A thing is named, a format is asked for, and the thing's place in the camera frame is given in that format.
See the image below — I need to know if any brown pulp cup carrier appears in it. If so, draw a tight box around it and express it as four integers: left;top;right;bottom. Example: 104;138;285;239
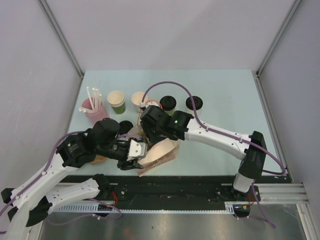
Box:
90;155;108;165

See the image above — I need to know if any paper bag with orange handles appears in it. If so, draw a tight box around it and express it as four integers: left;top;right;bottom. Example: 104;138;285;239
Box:
127;98;181;178

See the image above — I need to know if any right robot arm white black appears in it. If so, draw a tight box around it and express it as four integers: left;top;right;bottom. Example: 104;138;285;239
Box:
139;105;266;201

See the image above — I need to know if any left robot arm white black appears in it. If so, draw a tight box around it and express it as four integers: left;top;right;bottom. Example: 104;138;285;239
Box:
1;118;148;240

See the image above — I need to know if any pink holder cup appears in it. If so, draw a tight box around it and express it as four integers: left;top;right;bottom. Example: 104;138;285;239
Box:
81;98;109;126

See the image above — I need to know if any stack of black lids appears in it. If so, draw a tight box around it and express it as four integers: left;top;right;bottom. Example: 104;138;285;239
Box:
119;120;134;135

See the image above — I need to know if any bundle of white stirrers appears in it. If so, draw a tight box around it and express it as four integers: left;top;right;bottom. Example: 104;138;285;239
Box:
78;86;102;114

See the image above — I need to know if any white paper cup stack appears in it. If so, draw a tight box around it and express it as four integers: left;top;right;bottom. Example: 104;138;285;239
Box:
131;91;145;109

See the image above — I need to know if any green paper cup stack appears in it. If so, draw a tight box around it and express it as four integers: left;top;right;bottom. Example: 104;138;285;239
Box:
107;90;126;115

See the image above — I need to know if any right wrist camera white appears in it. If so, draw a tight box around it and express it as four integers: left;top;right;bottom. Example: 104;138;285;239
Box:
139;101;148;113

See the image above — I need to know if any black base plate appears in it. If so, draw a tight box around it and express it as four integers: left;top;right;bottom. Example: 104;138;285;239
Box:
57;174;292;211

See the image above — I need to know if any white slotted cable duct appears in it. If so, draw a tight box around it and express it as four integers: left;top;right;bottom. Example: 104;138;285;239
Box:
53;202;234;215

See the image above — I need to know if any aluminium rail frame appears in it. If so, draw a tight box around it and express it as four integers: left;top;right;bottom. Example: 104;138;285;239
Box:
57;182;310;203

